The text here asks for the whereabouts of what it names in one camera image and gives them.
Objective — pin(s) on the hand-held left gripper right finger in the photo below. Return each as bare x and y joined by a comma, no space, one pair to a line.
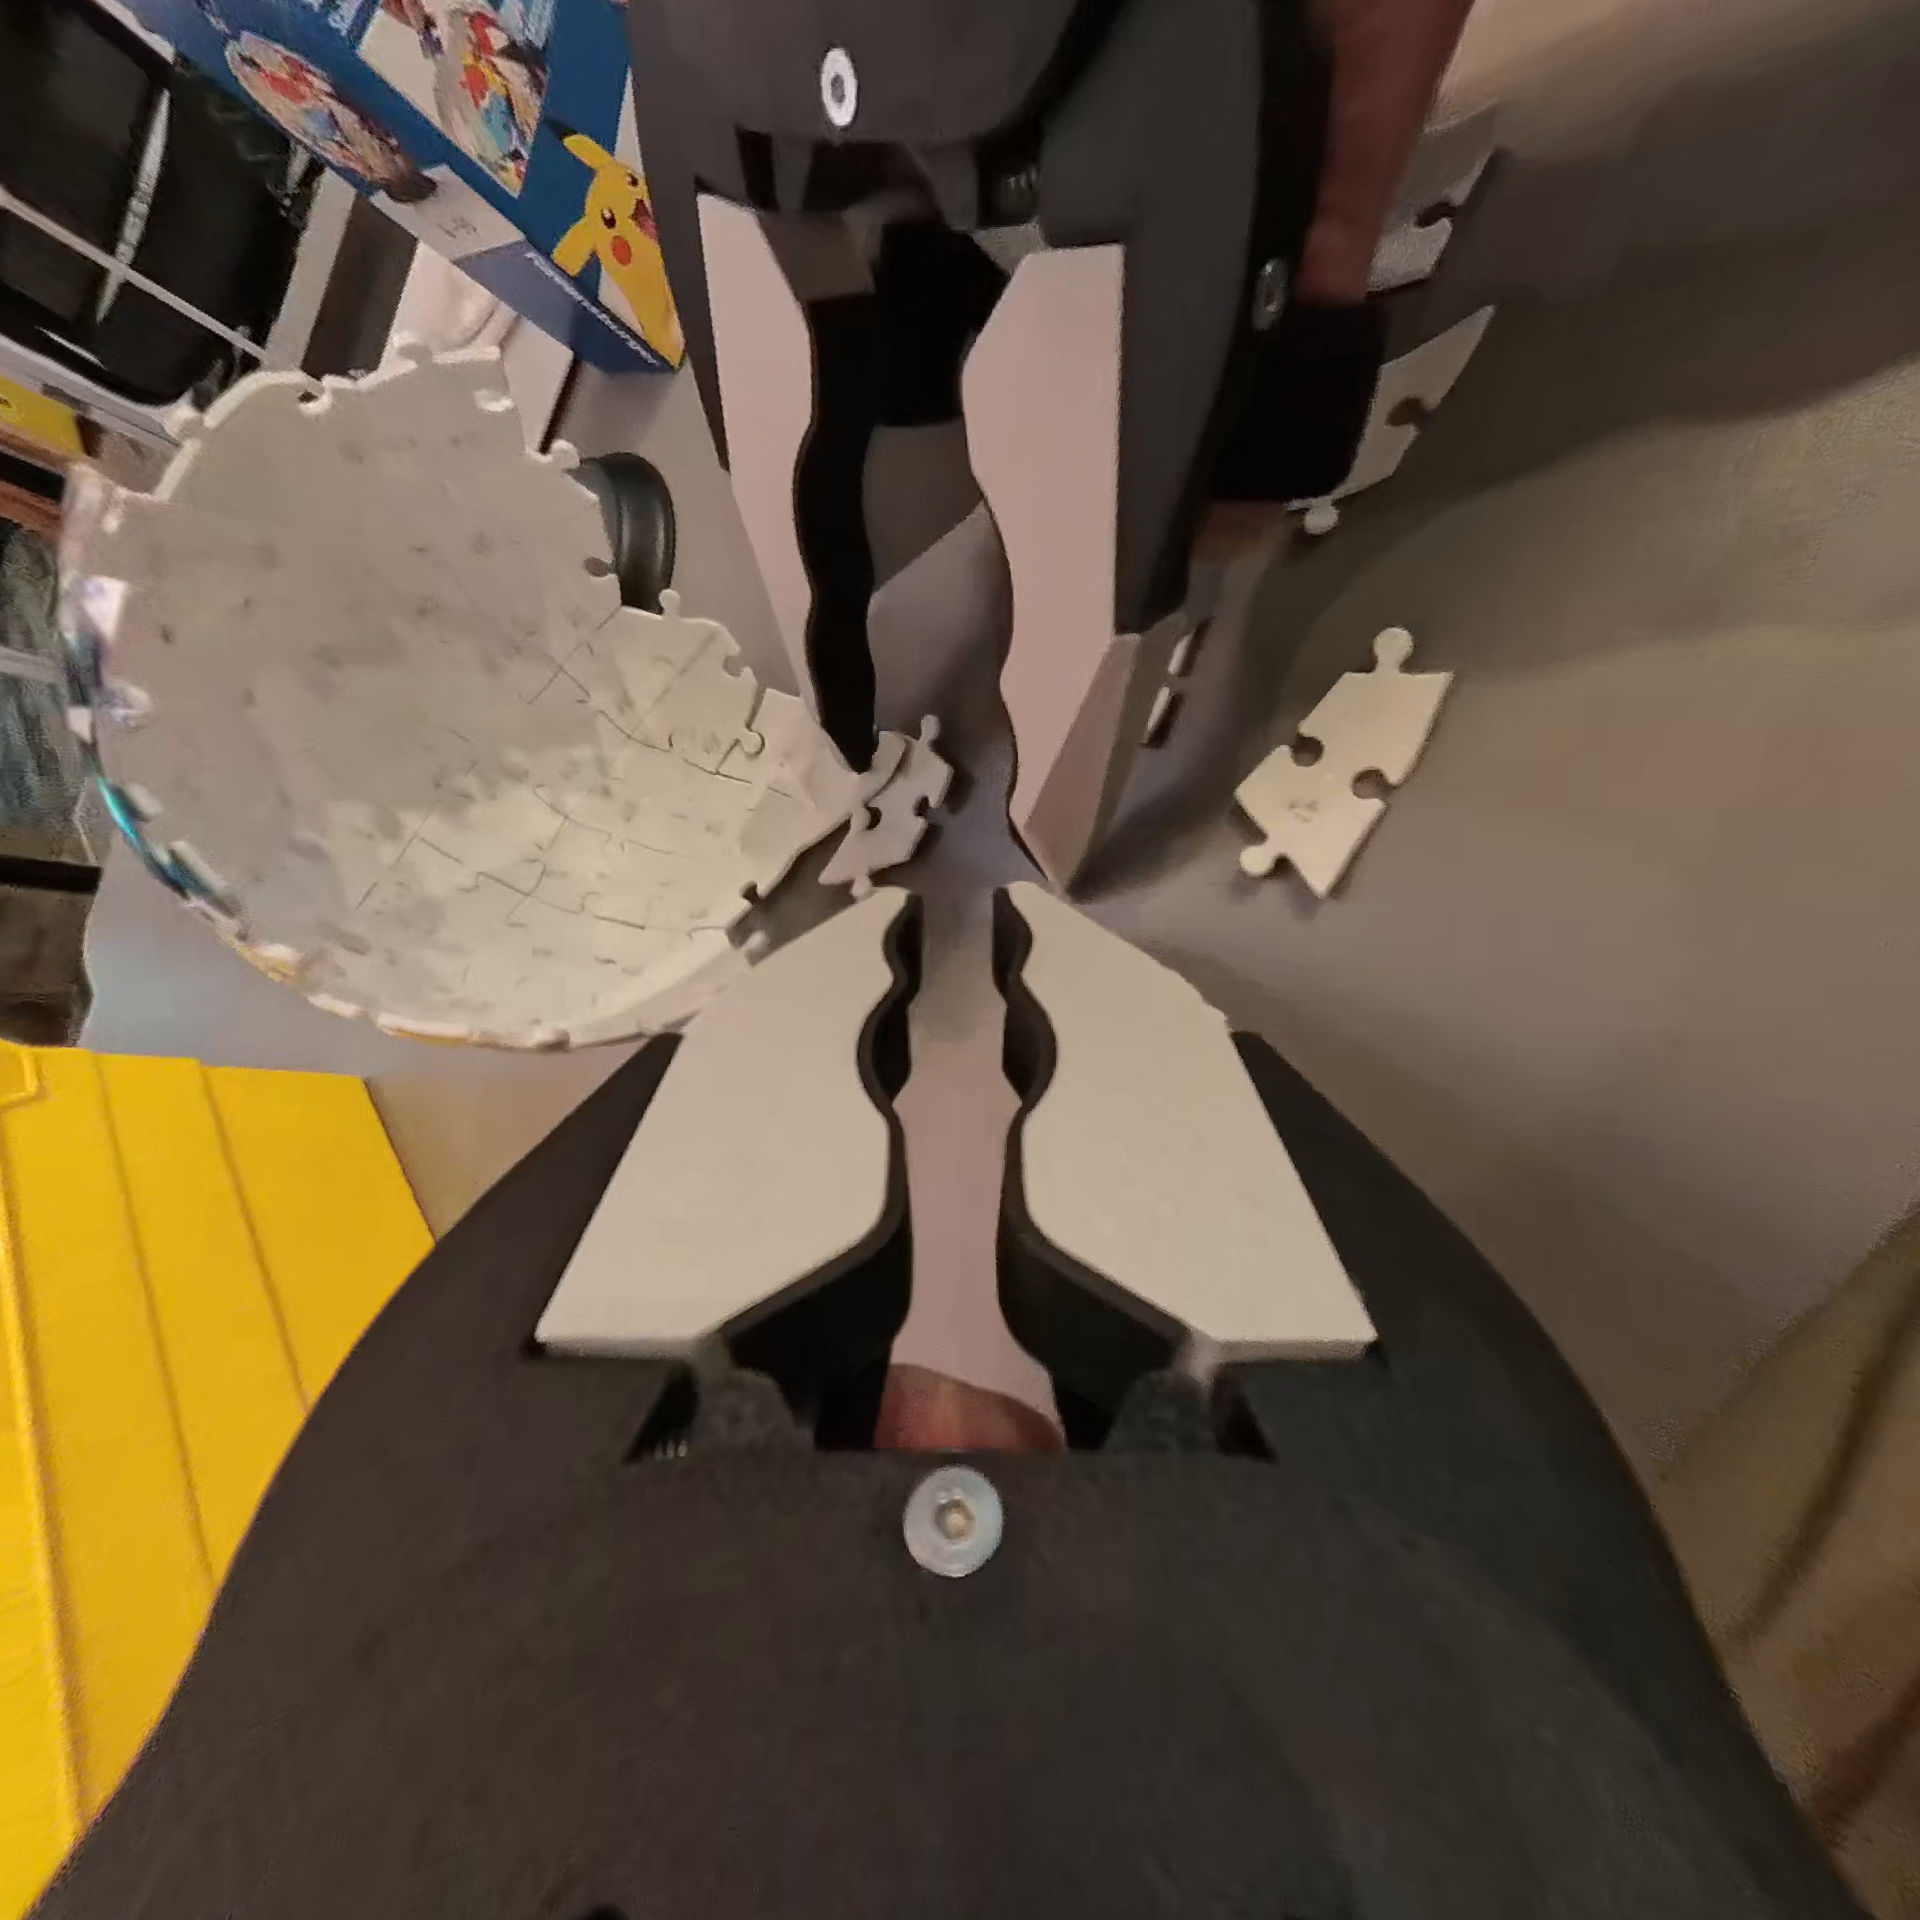
1186,1185

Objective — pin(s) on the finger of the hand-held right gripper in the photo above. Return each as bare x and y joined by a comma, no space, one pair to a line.
1050,524
757,452

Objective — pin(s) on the yellow plastic bin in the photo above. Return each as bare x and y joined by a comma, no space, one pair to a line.
165,1350

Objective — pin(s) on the black round puzzle stand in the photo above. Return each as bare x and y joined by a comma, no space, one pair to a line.
639,524

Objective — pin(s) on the person's right hand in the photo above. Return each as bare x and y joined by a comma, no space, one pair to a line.
1382,120

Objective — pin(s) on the person's beige trousers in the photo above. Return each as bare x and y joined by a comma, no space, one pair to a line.
1816,1575

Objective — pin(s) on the joined white puzzle piece pair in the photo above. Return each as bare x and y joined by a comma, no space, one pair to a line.
1343,764

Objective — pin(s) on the blue puzzle box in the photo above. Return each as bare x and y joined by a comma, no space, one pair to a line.
495,166

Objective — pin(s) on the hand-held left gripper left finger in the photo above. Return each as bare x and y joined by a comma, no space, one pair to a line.
735,1185

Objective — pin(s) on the partly built puzzle ball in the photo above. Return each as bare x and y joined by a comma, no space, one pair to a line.
421,720

